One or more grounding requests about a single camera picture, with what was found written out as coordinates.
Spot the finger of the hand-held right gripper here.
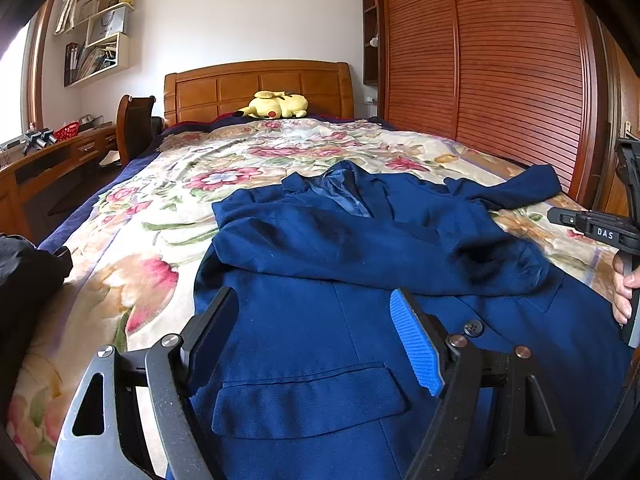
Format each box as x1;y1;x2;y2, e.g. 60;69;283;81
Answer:
546;207;581;227

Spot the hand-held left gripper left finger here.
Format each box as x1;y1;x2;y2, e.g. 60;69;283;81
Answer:
50;286;241;480

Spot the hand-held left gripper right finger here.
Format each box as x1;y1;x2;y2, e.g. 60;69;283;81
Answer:
389;287;598;480

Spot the blue suit jacket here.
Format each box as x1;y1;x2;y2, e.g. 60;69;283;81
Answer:
187;160;633;480

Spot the person's right hand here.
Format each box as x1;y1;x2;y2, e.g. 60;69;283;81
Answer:
612;257;640;327

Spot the floral blanket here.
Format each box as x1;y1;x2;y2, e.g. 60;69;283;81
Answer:
7;117;616;480

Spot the wooden door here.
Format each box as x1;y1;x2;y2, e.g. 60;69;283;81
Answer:
595;15;640;221

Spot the wooden slatted wardrobe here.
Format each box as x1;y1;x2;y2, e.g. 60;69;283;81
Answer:
375;0;616;211

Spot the dark cloth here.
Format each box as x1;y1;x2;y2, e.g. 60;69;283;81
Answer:
0;232;73;411

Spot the wooden chair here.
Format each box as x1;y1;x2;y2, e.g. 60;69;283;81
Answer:
116;94;157;166

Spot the yellow plush toy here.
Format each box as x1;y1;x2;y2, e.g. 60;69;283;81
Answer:
235;90;309;120

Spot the wooden desk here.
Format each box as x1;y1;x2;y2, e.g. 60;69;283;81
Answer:
0;124;121;246

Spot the wooden bed headboard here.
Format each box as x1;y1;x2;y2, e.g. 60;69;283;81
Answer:
163;60;355;128

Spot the black device on desk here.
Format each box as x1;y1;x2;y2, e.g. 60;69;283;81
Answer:
21;129;58;156

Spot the wooden niche shelf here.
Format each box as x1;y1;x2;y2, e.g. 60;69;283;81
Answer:
362;0;379;86

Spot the white paper bag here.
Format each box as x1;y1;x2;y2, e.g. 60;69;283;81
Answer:
90;7;127;45

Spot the white wall shelf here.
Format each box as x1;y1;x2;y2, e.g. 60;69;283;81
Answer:
63;0;137;88

